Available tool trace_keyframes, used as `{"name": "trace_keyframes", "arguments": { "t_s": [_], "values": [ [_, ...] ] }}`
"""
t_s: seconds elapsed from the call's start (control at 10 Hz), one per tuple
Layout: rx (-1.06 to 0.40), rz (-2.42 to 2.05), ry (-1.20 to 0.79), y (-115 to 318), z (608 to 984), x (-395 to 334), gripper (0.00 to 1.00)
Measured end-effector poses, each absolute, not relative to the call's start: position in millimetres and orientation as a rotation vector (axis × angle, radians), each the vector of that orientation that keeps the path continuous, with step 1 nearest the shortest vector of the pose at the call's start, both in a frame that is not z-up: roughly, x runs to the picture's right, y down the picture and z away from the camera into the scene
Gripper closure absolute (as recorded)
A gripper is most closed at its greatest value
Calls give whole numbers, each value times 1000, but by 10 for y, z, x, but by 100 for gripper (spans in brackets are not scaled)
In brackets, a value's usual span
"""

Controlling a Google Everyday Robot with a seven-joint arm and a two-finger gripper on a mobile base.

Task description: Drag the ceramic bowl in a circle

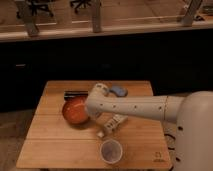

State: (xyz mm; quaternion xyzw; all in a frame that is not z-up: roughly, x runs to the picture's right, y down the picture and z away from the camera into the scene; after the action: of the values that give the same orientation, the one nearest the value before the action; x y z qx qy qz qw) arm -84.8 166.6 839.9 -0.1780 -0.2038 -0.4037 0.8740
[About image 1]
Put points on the orange ceramic bowl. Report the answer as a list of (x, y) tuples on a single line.
[(73, 110)]

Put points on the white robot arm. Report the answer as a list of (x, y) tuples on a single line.
[(192, 114)]

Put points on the black rectangular bar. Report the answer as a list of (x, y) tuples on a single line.
[(71, 94)]

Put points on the black office chair right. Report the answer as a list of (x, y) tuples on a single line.
[(80, 3)]

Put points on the black office chair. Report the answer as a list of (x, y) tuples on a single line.
[(80, 3), (30, 8)]

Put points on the black office chair left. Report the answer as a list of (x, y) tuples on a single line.
[(30, 8)]

